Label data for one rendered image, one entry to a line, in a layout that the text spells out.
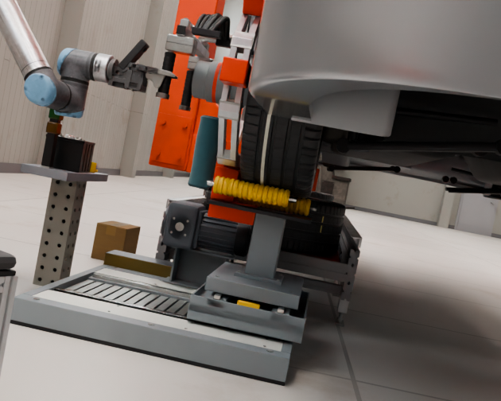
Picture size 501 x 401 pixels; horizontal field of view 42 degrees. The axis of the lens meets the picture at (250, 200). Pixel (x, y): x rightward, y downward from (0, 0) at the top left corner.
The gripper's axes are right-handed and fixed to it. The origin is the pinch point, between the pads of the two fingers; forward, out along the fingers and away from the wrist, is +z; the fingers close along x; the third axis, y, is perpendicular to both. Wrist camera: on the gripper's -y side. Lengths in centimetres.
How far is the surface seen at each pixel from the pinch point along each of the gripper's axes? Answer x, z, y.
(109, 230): -108, -45, 68
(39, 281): -30, -43, 81
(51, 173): -11, -38, 40
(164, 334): 23, 18, 76
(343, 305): -76, 72, 74
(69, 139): -20, -38, 27
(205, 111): -62, 1, 5
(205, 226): -41, 13, 49
